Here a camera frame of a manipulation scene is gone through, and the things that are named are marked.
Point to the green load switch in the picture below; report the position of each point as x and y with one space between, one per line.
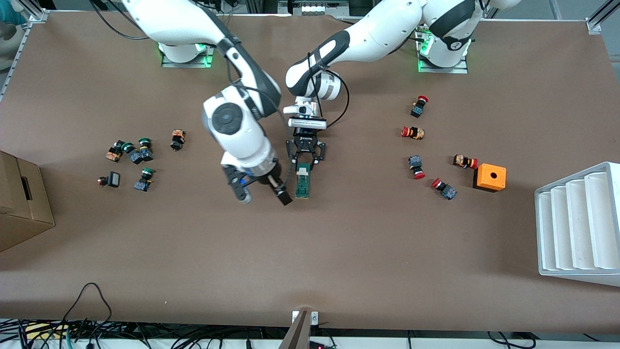
302 189

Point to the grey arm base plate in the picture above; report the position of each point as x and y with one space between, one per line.
443 71
186 64

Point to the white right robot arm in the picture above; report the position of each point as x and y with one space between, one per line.
179 19

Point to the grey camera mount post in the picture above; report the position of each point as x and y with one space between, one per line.
296 334

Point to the black device red light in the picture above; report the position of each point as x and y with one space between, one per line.
317 345

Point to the small grey metal bracket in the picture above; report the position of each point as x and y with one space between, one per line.
315 318
296 317

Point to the red mushroom button orange block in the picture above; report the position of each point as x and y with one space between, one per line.
462 161
415 133

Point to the white stepped plastic rack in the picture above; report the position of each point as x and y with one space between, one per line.
574 218

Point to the orange push button enclosure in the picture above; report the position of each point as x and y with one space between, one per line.
499 180

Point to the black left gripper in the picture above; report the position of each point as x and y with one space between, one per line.
305 140

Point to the green push button blue block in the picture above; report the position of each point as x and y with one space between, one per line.
135 156
143 183
147 154

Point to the black knob switch orange block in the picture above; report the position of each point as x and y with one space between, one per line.
114 154
177 139

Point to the aluminium frame profile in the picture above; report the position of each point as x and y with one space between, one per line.
593 25
34 17

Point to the red mushroom button blue block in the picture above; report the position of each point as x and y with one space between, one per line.
415 162
417 110
448 191

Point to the brown cardboard box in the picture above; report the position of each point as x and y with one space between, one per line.
24 218

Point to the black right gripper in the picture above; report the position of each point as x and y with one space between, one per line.
272 181

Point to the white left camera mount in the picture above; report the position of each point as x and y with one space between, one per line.
302 104

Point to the white device behind table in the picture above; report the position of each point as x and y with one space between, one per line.
312 7

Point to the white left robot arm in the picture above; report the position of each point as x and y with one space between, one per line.
382 29

